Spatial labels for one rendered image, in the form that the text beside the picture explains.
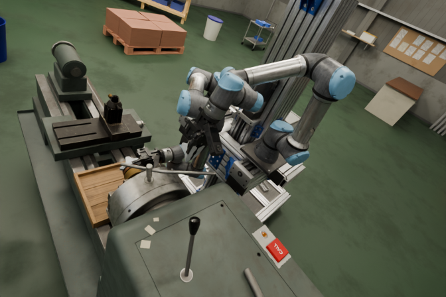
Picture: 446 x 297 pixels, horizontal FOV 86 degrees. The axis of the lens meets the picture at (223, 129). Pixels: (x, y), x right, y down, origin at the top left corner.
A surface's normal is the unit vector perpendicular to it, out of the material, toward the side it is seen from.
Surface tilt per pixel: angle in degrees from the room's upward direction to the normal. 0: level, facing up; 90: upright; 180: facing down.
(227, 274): 0
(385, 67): 90
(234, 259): 0
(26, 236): 0
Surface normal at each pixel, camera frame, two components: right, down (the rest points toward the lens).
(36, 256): 0.35, -0.76
